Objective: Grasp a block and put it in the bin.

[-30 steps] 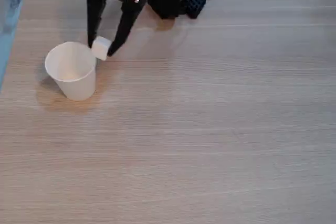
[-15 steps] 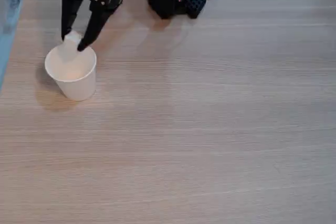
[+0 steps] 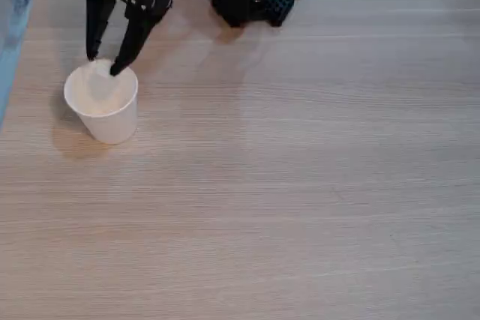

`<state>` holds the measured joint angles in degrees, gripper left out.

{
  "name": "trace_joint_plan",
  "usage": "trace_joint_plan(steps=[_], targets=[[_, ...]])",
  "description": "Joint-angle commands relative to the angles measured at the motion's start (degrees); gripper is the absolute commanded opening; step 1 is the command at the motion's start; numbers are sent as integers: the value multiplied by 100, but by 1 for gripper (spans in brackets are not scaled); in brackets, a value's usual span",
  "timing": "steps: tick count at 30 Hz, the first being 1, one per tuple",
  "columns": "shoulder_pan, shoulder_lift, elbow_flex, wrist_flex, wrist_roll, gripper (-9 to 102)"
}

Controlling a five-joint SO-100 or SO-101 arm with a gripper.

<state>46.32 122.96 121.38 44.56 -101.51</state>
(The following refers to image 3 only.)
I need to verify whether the blue denim cloth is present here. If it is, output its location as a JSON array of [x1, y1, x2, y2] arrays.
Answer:
[[0, 0, 37, 49]]

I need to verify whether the white paper cup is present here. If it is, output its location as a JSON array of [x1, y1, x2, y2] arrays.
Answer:
[[62, 58, 140, 145]]

